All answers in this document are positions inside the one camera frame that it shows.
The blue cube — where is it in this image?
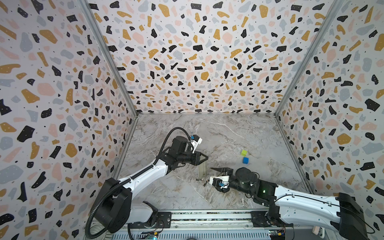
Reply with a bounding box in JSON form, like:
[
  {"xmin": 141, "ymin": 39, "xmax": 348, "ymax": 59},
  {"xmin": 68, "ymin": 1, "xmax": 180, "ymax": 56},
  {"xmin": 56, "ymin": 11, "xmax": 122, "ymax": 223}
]
[{"xmin": 243, "ymin": 157, "xmax": 249, "ymax": 165}]

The black corrugated cable conduit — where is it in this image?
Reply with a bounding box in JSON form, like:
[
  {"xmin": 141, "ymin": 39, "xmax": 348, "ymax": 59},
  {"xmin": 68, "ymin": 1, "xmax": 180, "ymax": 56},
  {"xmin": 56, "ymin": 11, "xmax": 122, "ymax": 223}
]
[{"xmin": 84, "ymin": 127, "xmax": 191, "ymax": 240}]

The white handle object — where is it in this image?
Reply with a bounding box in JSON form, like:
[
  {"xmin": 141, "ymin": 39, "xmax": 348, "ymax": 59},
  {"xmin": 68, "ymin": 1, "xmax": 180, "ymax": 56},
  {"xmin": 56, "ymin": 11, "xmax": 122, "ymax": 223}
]
[{"xmin": 312, "ymin": 226, "xmax": 325, "ymax": 239}]

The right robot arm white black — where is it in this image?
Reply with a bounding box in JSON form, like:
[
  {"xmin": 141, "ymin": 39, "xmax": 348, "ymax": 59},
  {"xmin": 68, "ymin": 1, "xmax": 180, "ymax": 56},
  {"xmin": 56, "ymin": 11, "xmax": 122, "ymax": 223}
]
[{"xmin": 209, "ymin": 168, "xmax": 369, "ymax": 240}]

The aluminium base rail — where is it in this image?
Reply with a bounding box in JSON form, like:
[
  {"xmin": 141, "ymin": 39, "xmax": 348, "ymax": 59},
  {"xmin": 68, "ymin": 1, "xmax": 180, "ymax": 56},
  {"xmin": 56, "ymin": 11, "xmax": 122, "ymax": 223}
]
[{"xmin": 83, "ymin": 209, "xmax": 340, "ymax": 240}]

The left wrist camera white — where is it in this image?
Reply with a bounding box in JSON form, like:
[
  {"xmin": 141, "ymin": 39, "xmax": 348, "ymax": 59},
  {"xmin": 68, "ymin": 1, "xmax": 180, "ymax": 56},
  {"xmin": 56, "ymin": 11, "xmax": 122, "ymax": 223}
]
[{"xmin": 190, "ymin": 135, "xmax": 202, "ymax": 154}]

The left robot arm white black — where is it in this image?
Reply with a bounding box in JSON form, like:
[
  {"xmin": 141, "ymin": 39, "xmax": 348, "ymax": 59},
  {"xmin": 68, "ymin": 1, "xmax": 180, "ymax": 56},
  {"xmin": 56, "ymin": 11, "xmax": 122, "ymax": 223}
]
[{"xmin": 86, "ymin": 135, "xmax": 208, "ymax": 239}]

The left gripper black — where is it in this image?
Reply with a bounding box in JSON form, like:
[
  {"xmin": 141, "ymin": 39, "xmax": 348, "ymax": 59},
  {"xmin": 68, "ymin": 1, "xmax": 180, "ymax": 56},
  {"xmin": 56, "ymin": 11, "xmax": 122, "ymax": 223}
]
[{"xmin": 177, "ymin": 150, "xmax": 208, "ymax": 166}]

